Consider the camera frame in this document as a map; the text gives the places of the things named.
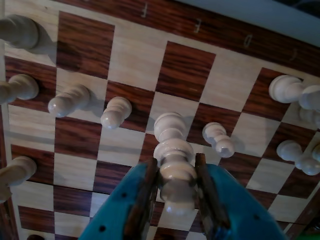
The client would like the blue-green gripper finger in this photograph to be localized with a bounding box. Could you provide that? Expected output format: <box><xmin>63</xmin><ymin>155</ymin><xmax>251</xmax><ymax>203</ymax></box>
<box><xmin>194</xmin><ymin>152</ymin><xmax>289</xmax><ymax>240</ymax></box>
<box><xmin>79</xmin><ymin>157</ymin><xmax>160</xmax><ymax>240</ymax></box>

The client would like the white chess pawn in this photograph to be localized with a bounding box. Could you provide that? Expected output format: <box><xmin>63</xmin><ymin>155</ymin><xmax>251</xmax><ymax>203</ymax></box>
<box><xmin>276</xmin><ymin>139</ymin><xmax>320</xmax><ymax>176</ymax></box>
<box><xmin>47</xmin><ymin>84</ymin><xmax>91</xmax><ymax>118</ymax></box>
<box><xmin>311</xmin><ymin>142</ymin><xmax>320</xmax><ymax>163</ymax></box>
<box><xmin>0</xmin><ymin>74</ymin><xmax>40</xmax><ymax>105</ymax></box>
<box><xmin>100</xmin><ymin>96</ymin><xmax>133</xmax><ymax>130</ymax></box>
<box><xmin>201</xmin><ymin>121</ymin><xmax>236</xmax><ymax>158</ymax></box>

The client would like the white chess knight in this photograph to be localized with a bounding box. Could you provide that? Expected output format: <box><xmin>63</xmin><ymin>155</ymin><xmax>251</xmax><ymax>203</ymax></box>
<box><xmin>0</xmin><ymin>155</ymin><xmax>38</xmax><ymax>204</ymax></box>

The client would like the white chess bishop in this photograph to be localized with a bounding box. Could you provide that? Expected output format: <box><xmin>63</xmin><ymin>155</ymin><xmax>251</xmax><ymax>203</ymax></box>
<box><xmin>268</xmin><ymin>74</ymin><xmax>320</xmax><ymax>111</ymax></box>

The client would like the white chess rook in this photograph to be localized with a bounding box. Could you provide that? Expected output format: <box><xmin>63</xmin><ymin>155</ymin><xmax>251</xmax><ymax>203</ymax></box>
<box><xmin>0</xmin><ymin>14</ymin><xmax>40</xmax><ymax>50</ymax></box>

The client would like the wooden chessboard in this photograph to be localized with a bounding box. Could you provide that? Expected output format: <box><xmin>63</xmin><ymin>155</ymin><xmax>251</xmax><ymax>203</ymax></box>
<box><xmin>0</xmin><ymin>0</ymin><xmax>320</xmax><ymax>240</ymax></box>

